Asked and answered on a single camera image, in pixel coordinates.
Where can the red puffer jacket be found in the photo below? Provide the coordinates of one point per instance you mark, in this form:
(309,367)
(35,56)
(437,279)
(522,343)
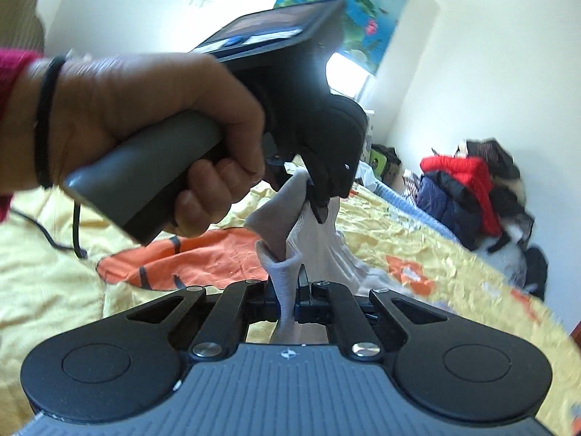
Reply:
(472,181)

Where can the person's left forearm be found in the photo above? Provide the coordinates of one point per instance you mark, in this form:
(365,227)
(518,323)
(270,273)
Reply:
(18,113)

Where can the lotus print roller blind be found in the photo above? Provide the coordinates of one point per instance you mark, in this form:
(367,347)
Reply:
(358,9)

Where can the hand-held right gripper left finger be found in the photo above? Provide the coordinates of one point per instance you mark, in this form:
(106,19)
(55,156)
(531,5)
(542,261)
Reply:
(263,305)

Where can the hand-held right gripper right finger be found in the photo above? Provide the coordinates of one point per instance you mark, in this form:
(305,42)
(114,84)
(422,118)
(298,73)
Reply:
(303,312)

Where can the yellow floral bedsheet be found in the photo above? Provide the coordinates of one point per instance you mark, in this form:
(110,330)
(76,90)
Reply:
(54,290)

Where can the person's left hand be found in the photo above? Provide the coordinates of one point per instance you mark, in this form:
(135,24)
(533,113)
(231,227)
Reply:
(136,95)

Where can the white wall switch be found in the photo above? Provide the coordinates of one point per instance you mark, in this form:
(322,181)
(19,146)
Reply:
(198,1)

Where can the blue blanket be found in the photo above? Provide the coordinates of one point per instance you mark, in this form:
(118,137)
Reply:
(417,211)

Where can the green plastic stool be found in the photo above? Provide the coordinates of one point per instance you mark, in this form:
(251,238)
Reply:
(377,161)

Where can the olive striped cloth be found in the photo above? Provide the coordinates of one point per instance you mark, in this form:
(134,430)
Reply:
(18,0)

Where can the window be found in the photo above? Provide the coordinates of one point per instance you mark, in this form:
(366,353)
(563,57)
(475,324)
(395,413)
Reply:
(347,75)

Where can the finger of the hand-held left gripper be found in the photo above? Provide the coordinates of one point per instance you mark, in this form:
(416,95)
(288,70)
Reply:
(329,181)

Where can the white sock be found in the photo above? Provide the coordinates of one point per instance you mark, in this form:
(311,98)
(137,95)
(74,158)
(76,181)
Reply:
(290,286)
(281,213)

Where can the pile of dark clothes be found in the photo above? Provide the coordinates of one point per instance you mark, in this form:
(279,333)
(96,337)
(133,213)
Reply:
(445,209)

